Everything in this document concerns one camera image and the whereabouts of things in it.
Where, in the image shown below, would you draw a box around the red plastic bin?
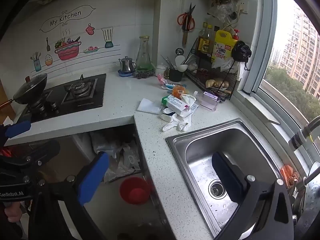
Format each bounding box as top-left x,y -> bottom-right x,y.
119,177 -> 151,205

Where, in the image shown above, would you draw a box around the pink plastic packet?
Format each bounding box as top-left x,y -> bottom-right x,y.
157,74 -> 173,88

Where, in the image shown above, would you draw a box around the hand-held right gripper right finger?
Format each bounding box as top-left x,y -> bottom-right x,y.
212,151 -> 294,240

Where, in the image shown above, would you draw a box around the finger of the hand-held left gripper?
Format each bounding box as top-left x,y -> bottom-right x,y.
0,140 -> 60,170
0,120 -> 32,148

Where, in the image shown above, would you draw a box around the glass carafe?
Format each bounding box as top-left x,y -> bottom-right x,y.
136,36 -> 153,72

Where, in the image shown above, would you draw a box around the white gloves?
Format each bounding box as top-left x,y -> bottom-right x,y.
160,107 -> 199,132

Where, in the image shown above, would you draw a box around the person's left hand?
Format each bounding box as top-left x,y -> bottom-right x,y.
4,201 -> 23,239

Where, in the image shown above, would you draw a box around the orange snack packet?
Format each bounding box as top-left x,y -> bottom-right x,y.
172,85 -> 189,98

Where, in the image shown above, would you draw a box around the black plastic bag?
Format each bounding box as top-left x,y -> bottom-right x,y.
231,41 -> 252,62

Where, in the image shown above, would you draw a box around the dark wok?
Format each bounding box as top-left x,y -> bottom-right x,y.
0,73 -> 48,108

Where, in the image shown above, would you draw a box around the dark sauce bottle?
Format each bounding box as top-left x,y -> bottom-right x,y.
197,22 -> 209,54
204,24 -> 215,55

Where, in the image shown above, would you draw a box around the white plastic wrapper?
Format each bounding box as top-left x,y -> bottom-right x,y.
180,94 -> 198,105

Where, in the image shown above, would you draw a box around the white folded paper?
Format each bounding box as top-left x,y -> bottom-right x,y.
137,98 -> 163,114

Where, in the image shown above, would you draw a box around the steel kettle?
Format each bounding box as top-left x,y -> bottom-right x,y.
119,56 -> 137,73

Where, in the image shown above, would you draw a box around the white ladle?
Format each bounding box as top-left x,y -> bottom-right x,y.
175,55 -> 188,72

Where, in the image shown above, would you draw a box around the black gas stove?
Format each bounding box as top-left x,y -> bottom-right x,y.
17,74 -> 107,124

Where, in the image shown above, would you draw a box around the orange scrubber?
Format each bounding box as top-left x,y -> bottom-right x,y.
280,165 -> 299,188

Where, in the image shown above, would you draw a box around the steel sink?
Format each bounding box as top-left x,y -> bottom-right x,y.
165,118 -> 288,239

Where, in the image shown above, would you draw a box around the ginger root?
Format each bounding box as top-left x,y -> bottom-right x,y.
205,78 -> 229,89

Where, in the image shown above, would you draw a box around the large grey plastic sack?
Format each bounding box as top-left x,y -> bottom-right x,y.
90,130 -> 123,158

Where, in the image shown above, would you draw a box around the purple knitted mat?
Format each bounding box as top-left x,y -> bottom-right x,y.
132,70 -> 155,79

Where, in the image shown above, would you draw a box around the kitchen wall sticker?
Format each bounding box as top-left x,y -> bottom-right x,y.
30,4 -> 122,73

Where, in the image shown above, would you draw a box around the crumpled clear plastic bag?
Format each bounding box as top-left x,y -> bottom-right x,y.
104,140 -> 142,183

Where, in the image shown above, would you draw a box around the yellow detergent jug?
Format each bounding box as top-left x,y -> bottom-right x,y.
212,30 -> 238,68

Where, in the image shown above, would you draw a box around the metal faucet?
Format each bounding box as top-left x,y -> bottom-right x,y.
288,115 -> 320,152

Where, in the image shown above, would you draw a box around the clear hanging plastic bag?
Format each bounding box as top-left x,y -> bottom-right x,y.
212,0 -> 235,20

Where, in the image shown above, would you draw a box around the black wire rack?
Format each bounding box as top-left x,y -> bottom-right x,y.
185,37 -> 238,97

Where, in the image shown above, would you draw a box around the white medicine box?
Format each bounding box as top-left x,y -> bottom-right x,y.
165,95 -> 193,112

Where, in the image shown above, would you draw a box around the red handled scissors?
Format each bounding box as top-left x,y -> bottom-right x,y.
177,2 -> 196,30

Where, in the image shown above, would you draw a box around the white wall socket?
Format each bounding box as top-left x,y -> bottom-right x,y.
236,0 -> 249,14

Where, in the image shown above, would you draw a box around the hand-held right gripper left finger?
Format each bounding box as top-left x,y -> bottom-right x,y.
29,152 -> 110,240

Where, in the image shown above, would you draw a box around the apartment buildings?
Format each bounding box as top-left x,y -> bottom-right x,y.
270,4 -> 320,93

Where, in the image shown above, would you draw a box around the dark mug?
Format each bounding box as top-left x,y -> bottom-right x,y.
169,66 -> 183,82

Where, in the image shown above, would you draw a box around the window frame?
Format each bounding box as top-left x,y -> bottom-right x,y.
237,0 -> 320,155

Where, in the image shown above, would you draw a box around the purple transparent box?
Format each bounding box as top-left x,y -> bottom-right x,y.
201,91 -> 220,111

